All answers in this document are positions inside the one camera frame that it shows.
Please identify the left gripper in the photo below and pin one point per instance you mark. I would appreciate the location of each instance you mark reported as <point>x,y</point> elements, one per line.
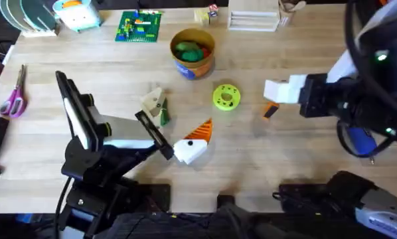
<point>125,132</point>

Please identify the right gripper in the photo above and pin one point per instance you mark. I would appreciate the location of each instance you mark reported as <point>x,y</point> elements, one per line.
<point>318,96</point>

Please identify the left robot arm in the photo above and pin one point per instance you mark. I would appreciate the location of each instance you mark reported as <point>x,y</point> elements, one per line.
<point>85,166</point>

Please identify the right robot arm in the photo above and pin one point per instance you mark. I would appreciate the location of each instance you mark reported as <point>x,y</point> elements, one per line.
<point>377,206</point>

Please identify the green vegetable toy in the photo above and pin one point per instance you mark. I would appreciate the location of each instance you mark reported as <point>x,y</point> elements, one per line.
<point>165,114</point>

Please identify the blue electric screwdriver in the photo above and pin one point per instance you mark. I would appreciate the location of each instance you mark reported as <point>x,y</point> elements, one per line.
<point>361,141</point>

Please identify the orange ribbed wedge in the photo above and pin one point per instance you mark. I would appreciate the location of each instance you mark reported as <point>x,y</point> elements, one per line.
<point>271,110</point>

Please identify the green disc with holes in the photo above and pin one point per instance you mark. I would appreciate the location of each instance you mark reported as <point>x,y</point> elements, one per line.
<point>226,97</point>

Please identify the brown tub with toys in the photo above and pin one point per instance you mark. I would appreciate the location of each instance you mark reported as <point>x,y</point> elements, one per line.
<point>192,54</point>

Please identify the pale wooden box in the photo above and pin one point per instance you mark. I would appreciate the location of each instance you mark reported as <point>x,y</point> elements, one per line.
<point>253,16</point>

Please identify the green board with blocks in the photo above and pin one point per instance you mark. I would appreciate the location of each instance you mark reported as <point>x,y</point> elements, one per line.
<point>138,26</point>

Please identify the small wooden blocks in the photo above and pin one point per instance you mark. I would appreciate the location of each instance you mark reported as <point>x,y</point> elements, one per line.
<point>206,16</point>

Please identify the white and teal box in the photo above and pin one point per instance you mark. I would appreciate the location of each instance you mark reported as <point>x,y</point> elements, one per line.
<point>77,15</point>

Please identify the purple scissors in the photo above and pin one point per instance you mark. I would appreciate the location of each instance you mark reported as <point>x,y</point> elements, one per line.
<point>16,99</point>

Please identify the rack with teal plates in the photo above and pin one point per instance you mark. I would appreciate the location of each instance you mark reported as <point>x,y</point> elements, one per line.
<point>32,16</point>

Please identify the black rail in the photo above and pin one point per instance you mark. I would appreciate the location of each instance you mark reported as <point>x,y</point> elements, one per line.
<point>192,225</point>

